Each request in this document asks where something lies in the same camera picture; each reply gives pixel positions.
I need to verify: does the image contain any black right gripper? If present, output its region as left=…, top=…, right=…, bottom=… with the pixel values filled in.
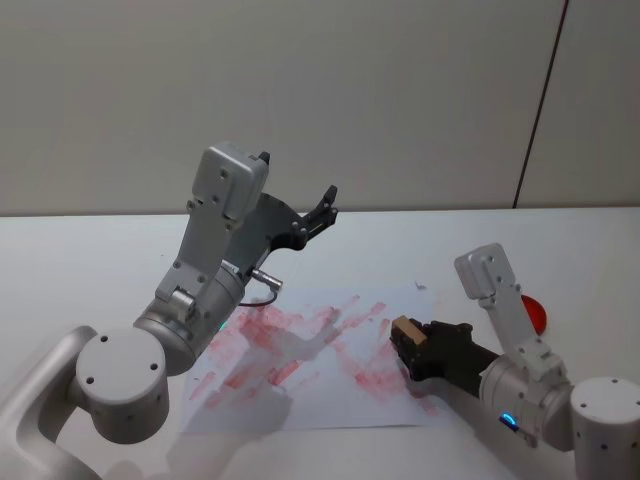
left=389, top=321, right=500, bottom=397

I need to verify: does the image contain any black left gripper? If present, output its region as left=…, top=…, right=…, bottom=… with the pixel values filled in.
left=225, top=184, right=339, bottom=281

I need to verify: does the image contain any small wooden stamp block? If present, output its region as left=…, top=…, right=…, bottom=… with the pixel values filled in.
left=391, top=315, right=429, bottom=347

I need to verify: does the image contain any white paper with red marks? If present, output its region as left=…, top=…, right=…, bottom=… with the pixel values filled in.
left=179, top=281, right=447, bottom=436

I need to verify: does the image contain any round red ink pad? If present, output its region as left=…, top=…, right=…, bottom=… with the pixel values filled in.
left=519, top=294, right=552, bottom=334

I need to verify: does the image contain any thin dark cable silver plug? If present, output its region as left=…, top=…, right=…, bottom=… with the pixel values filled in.
left=238, top=268, right=284, bottom=307

